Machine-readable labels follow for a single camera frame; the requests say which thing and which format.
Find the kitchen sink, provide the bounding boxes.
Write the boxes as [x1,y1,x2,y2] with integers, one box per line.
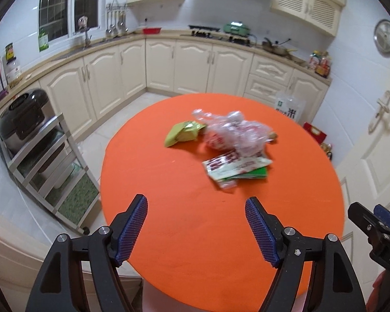
[54,44,95,61]

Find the orange round table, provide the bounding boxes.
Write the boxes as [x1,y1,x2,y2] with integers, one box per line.
[99,93,346,311]

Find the black griddle pan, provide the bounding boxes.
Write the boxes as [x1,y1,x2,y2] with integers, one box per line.
[188,24,221,32]

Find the white door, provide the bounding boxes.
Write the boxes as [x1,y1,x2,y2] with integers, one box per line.
[333,49,390,244]

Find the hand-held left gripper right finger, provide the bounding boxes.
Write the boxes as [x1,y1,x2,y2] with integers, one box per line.
[245,197,367,312]

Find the plastic jar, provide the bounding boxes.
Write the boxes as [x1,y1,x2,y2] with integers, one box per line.
[5,57,23,88]

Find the round wall clock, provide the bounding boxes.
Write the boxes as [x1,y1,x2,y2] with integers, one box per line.
[374,19,390,54]

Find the metal shelf rack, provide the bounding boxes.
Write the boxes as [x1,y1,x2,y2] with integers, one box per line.
[2,113,101,235]

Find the green bottle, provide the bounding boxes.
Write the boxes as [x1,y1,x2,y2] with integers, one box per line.
[38,28,49,53]

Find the red white snack packet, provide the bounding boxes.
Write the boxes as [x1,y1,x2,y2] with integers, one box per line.
[202,149,273,183]

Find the cream base cabinets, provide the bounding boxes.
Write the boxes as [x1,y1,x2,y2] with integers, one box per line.
[36,36,332,144]

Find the clear rice bag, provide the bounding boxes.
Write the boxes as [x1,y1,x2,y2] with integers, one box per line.
[275,92,306,125]

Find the wall utensil rack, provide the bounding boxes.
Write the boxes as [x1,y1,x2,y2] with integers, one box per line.
[106,0,129,12]

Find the kitchen window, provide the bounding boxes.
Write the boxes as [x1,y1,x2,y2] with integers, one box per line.
[37,0,101,43]

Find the metal wok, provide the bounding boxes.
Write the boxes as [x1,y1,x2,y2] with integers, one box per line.
[263,37,298,56]

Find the metal door handle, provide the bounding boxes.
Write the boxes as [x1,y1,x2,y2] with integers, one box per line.
[368,90,390,134]

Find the cooking oil bottle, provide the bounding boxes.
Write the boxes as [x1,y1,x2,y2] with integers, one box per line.
[320,142,334,161]

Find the hanging metal utensils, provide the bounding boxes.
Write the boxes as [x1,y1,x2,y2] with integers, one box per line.
[106,10,129,37]

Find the green snack packet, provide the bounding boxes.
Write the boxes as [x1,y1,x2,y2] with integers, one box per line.
[163,121,207,148]

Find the black rice cooker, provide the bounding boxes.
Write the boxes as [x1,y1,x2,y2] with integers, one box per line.
[0,88,51,155]

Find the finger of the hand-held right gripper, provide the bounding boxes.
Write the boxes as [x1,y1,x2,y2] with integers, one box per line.
[374,204,390,235]
[347,201,386,251]

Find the cluster of condiment bottles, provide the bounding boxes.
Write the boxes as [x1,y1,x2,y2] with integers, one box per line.
[309,50,333,79]

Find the green electric pot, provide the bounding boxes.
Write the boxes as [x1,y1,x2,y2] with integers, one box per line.
[223,22,252,36]

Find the gas stove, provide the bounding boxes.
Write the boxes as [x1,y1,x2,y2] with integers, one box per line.
[180,29,257,44]

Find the red gift box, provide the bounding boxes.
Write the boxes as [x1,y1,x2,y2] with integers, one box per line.
[303,122,327,145]

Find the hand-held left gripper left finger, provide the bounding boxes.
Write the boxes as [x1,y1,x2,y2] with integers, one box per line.
[25,194,148,312]

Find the clear plastic bag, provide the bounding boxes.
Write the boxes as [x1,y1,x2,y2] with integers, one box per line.
[192,109,275,158]

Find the wide lattice door cabinet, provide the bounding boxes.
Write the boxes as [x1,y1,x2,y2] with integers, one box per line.
[269,0,348,37]

